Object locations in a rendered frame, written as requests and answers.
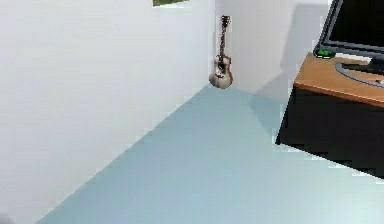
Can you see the brown acoustic guitar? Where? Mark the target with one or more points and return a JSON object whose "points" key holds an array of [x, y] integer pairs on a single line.
{"points": [[221, 70]]}

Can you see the black cabinet with wooden top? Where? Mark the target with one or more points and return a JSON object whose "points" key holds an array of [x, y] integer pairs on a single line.
{"points": [[333, 123]]}

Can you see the black alarm clock green display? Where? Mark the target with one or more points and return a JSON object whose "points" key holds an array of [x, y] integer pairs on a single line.
{"points": [[324, 53]]}

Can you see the black television set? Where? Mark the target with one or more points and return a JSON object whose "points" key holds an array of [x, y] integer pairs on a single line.
{"points": [[356, 23]]}

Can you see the green framed wall picture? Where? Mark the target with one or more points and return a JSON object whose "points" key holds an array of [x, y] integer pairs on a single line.
{"points": [[165, 2]]}

